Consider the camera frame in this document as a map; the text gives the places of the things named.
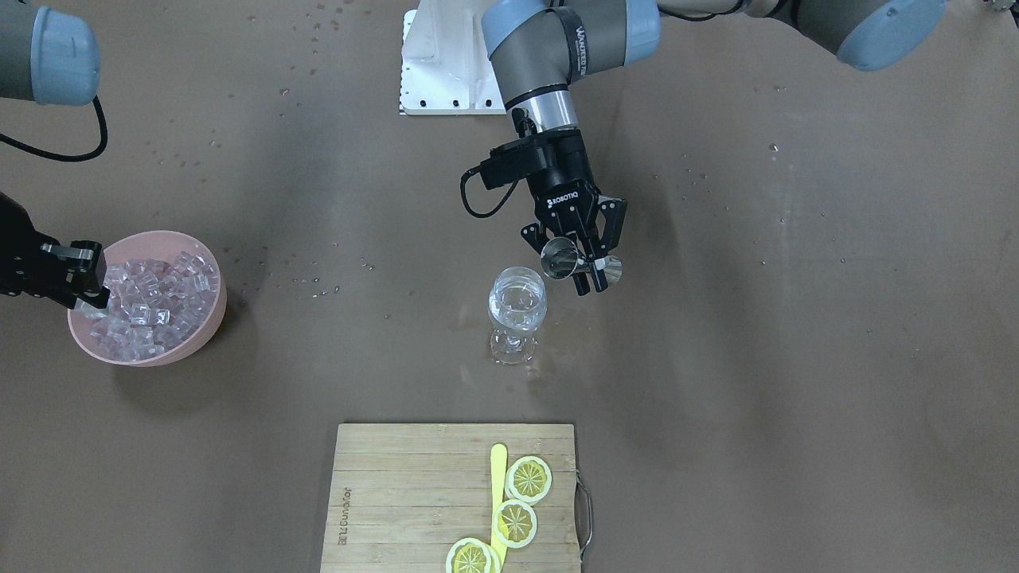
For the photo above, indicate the clear wine glass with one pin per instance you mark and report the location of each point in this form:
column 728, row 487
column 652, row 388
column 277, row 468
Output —
column 517, row 306

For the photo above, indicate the steel jigger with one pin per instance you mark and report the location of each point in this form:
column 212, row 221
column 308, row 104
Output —
column 560, row 258

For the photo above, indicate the yellow lemon slice near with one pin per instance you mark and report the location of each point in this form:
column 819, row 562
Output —
column 470, row 555

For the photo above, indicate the pink bowl of ice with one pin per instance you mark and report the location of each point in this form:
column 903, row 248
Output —
column 168, row 298

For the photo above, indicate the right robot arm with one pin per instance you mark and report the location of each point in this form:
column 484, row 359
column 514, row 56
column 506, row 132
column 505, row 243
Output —
column 49, row 57

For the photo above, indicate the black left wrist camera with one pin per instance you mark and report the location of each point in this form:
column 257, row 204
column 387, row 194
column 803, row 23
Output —
column 511, row 162

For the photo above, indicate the yellow lemon slice middle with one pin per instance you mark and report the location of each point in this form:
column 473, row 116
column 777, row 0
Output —
column 514, row 524

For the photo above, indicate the yellow lemon slice far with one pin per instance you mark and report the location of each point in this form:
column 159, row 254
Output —
column 528, row 479

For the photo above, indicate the yellow lemon slice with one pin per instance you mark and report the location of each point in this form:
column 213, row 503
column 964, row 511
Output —
column 470, row 555
column 514, row 524
column 528, row 479

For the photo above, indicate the yellow plastic knife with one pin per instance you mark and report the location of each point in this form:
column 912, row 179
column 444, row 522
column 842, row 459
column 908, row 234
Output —
column 497, row 475

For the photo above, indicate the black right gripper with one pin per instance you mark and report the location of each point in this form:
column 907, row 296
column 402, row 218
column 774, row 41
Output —
column 17, row 253

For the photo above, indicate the clear ice cube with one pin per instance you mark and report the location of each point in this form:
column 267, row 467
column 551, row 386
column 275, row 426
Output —
column 89, row 311

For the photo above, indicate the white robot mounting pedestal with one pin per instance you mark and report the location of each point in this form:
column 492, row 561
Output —
column 445, row 68

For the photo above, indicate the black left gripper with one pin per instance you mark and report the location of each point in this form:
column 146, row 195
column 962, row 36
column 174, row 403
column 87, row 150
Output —
column 567, row 189

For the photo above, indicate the bamboo cutting board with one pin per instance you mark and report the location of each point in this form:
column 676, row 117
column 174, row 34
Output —
column 401, row 494

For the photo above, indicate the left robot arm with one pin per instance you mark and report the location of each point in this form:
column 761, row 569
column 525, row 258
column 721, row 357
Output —
column 538, row 49

